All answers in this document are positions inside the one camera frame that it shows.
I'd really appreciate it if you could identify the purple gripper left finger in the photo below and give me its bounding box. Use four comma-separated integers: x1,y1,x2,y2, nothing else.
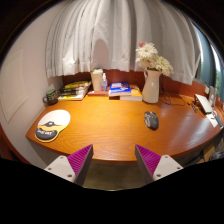
45,144,93,186

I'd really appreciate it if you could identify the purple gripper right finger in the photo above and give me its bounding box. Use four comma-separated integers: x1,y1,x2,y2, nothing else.
135,144,182,184

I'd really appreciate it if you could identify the grey computer mouse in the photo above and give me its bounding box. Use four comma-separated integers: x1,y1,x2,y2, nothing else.
144,111,159,130

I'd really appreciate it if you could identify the white yellow black mouse pad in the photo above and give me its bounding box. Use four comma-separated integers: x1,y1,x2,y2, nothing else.
35,109,71,143

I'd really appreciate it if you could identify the dark green mug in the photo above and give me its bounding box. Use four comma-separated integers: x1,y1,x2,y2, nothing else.
43,89,58,105

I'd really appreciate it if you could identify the yellow white book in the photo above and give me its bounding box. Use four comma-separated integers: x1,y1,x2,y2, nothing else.
120,84,142,101

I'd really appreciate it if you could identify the yellow black book stack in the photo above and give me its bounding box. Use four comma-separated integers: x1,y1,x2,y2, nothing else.
58,81,92,101

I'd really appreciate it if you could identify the white ceramic pitcher vase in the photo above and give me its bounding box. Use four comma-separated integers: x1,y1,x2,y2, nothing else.
142,70,161,104

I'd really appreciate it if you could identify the red flat book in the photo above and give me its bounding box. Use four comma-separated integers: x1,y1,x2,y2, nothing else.
87,91,108,97

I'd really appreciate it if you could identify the silver laptop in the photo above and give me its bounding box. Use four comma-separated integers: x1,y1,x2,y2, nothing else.
194,94,213,114

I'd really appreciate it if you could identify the blue book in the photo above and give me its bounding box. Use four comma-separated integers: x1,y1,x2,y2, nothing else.
108,82,131,97

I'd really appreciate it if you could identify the clear sanitizer bottle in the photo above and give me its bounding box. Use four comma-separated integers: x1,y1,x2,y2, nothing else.
101,73,107,92

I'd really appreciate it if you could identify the white tissue container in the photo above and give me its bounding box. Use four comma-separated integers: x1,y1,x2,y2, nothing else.
91,69,103,91

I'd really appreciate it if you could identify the white flower bouquet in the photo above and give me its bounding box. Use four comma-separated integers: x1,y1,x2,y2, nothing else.
136,42,173,76

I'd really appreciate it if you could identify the white curtain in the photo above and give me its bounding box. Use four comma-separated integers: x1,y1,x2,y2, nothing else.
46,0,200,84

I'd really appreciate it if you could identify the black cable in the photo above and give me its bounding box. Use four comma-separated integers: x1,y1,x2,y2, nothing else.
159,75,198,114

